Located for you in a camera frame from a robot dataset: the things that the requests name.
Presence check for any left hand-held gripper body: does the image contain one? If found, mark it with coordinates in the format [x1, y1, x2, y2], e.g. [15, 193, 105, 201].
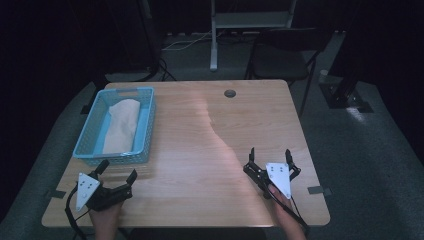
[75, 172, 134, 213]

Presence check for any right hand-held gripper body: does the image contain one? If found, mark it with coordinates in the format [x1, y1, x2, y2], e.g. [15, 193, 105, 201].
[242, 161, 302, 201]

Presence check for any light blue plastic basket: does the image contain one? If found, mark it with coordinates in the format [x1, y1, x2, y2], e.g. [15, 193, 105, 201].
[72, 86, 157, 166]

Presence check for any cream cloth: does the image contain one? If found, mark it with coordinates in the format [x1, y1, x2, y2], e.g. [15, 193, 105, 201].
[101, 98, 141, 155]

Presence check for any person's left hand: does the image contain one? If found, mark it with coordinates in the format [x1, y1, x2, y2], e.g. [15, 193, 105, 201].
[88, 201, 125, 238]

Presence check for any person's right hand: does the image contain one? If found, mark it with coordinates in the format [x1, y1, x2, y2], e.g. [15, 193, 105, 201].
[267, 185, 303, 234]

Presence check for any grey tape piece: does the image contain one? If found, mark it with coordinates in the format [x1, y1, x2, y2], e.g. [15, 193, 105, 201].
[307, 185, 333, 197]
[45, 189, 67, 200]

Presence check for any black metal stand base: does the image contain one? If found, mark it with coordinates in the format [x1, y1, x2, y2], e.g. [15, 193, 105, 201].
[318, 74, 375, 114]

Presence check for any black chair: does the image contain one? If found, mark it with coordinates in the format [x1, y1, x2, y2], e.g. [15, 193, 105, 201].
[244, 27, 326, 117]

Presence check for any white metal stand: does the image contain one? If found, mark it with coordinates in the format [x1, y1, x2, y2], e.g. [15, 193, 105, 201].
[209, 0, 298, 72]

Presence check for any black stand with cables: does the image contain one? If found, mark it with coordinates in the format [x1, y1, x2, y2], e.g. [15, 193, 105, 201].
[104, 0, 178, 83]

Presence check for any white cable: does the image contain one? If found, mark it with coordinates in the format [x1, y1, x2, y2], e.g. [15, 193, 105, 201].
[161, 29, 225, 52]

